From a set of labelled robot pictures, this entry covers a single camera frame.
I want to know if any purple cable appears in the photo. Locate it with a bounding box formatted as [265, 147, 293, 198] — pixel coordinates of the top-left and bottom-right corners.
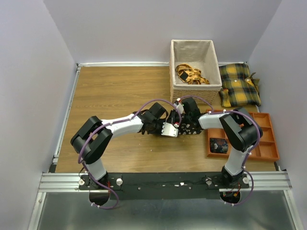
[178, 95, 262, 207]
[78, 98, 180, 209]

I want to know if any wicker basket with liner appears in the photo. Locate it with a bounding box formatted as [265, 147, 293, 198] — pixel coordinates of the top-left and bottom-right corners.
[169, 39, 222, 103]

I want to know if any black floral tie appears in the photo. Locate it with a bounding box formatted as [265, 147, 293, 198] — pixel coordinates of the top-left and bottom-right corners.
[178, 122, 203, 135]

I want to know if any orange patterned tie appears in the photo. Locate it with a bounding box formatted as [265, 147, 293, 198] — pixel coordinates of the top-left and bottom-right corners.
[176, 63, 210, 85]

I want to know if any aluminium frame rail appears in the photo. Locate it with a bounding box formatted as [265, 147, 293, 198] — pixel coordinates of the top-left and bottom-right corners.
[38, 171, 292, 193]

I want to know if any yellow plaid shirt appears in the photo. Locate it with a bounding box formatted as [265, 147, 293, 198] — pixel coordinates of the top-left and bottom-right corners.
[219, 63, 261, 107]

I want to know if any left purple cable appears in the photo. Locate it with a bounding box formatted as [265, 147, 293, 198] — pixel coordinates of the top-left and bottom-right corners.
[78, 98, 180, 209]

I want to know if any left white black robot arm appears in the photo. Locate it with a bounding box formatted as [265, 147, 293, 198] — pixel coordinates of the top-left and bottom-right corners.
[70, 99, 184, 189]

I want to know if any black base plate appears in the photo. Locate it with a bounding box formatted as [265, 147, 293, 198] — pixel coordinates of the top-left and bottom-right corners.
[79, 172, 250, 200]

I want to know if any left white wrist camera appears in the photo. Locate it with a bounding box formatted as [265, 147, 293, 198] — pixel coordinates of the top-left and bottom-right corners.
[161, 122, 178, 137]

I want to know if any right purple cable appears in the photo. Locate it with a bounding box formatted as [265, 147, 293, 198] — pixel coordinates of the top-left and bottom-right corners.
[178, 95, 262, 207]

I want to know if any orange compartment tray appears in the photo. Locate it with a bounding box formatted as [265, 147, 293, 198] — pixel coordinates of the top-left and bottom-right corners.
[206, 112, 280, 162]

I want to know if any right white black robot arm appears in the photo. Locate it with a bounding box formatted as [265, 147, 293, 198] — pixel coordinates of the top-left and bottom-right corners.
[175, 97, 263, 188]

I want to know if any rolled dark floral tie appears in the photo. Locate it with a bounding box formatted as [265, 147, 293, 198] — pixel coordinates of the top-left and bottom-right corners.
[209, 138, 228, 154]

